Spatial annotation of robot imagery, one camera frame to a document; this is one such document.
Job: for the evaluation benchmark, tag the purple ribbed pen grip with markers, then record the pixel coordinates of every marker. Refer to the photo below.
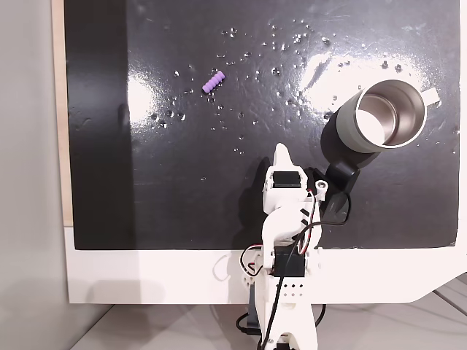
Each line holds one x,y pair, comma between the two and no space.
214,82

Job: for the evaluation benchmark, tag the grey steel-lined cup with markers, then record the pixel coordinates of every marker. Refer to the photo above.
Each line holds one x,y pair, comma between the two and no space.
346,125

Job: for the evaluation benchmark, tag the black glossy table mat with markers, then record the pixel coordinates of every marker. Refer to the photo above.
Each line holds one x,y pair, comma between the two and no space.
182,182

